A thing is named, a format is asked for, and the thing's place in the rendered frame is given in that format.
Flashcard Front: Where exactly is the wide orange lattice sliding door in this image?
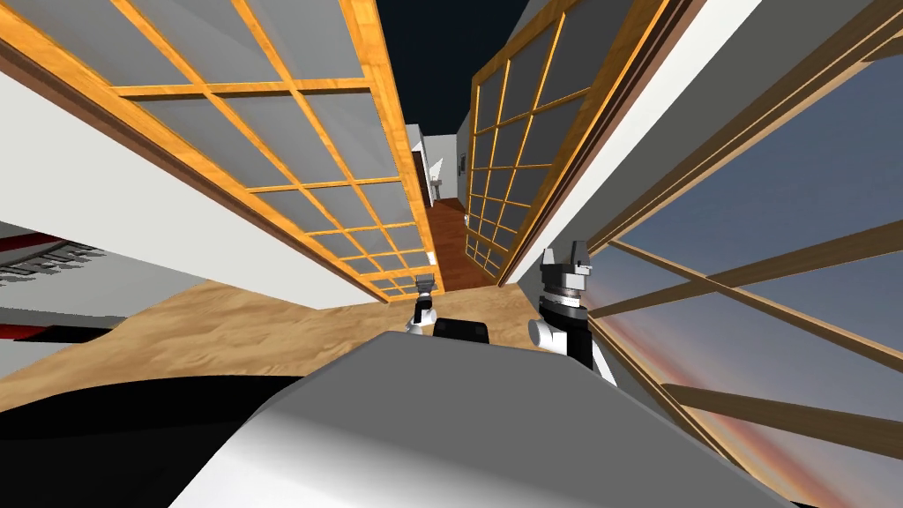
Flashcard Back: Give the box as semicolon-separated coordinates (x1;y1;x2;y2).
0;0;446;305

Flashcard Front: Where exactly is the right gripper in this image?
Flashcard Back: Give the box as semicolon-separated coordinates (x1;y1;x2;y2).
539;240;593;280

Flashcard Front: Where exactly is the brown framed window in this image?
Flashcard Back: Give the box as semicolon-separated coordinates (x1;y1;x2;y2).
582;0;903;508

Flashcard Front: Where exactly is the narrow orange lattice door leaf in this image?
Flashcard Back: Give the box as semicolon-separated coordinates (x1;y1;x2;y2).
463;0;696;287

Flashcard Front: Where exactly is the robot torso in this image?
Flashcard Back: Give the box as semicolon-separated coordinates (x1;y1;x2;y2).
168;317;800;508

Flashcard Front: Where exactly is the white and red furniture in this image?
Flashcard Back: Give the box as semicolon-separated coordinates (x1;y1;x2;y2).
0;221;108;345

